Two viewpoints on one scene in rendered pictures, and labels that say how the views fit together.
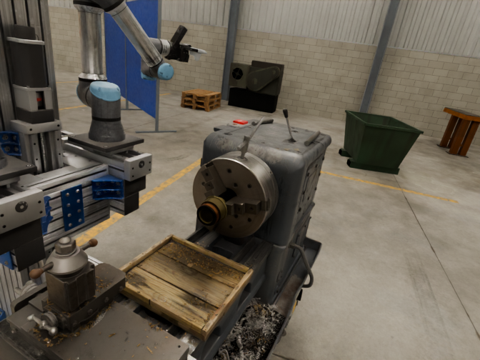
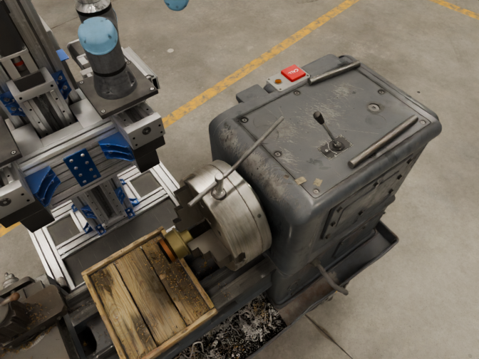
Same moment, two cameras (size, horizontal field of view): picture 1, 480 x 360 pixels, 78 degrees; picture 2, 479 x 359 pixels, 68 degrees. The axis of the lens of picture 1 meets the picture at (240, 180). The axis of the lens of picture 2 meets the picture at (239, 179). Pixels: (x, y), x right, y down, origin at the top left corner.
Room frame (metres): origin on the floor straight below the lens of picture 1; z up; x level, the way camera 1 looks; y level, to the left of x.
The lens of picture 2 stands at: (0.62, -0.31, 2.02)
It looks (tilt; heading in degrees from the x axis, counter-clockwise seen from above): 55 degrees down; 32
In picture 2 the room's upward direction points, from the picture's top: 1 degrees counter-clockwise
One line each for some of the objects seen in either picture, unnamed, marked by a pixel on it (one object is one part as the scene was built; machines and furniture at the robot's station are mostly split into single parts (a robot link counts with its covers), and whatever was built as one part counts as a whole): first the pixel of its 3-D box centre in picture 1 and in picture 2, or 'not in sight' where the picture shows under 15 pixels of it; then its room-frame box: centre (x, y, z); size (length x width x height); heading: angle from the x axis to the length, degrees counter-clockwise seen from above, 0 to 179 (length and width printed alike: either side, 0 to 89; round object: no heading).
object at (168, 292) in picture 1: (184, 277); (148, 293); (0.77, 0.13, 0.89); 0.36 x 0.30 x 0.04; 66
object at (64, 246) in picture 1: (65, 243); not in sight; (0.50, 0.34, 1.17); 0.04 x 0.04 x 0.03
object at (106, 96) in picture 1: (105, 99); (101, 44); (1.28, 0.62, 1.33); 0.13 x 0.12 x 0.14; 47
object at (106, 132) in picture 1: (106, 126); (112, 74); (1.27, 0.61, 1.21); 0.15 x 0.15 x 0.10
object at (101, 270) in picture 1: (83, 298); (28, 320); (0.53, 0.33, 0.99); 0.20 x 0.10 x 0.05; 156
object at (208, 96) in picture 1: (201, 99); not in sight; (9.12, 1.47, 0.22); 1.25 x 0.86 x 0.44; 169
